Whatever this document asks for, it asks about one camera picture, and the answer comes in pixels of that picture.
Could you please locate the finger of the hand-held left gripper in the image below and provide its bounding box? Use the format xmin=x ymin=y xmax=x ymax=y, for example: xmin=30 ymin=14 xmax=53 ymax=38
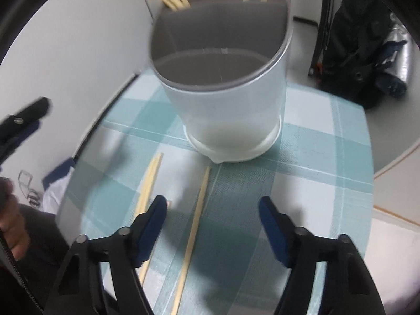
xmin=0 ymin=97 xmax=53 ymax=165

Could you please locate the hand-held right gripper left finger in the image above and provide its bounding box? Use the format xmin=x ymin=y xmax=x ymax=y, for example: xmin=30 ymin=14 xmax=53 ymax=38
xmin=43 ymin=195 xmax=169 ymax=315

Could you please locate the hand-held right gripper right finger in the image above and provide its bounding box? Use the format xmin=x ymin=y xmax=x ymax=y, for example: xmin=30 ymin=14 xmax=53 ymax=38
xmin=259 ymin=196 xmax=386 ymax=315

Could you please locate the person's left hand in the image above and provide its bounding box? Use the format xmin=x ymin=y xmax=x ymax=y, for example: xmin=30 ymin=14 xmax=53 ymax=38
xmin=0 ymin=177 xmax=30 ymax=260

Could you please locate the teal plaid tablecloth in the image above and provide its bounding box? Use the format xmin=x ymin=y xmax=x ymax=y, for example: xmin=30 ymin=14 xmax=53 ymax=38
xmin=57 ymin=72 xmax=375 ymax=315

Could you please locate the clear plastic item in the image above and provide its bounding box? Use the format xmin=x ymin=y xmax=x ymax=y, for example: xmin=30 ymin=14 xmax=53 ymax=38
xmin=18 ymin=170 xmax=43 ymax=208

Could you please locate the blue white bag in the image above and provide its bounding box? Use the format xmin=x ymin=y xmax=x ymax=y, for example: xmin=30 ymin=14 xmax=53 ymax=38
xmin=42 ymin=157 xmax=77 ymax=217

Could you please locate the person's dark jacket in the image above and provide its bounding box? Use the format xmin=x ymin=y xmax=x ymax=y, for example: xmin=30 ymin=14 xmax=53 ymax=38
xmin=0 ymin=203 xmax=79 ymax=315

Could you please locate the black jacket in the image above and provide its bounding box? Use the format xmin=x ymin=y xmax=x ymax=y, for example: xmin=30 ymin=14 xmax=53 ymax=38
xmin=320 ymin=0 xmax=407 ymax=109

